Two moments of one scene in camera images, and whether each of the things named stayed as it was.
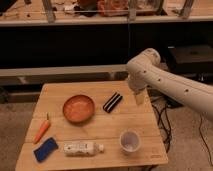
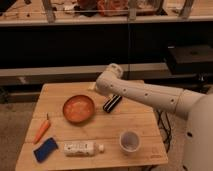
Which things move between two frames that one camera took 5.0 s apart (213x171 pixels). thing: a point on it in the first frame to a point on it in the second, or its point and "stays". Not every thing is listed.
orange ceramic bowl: x=79 y=108 stays
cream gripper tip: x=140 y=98 to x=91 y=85
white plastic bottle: x=82 y=148 stays
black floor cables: x=163 y=123 stays
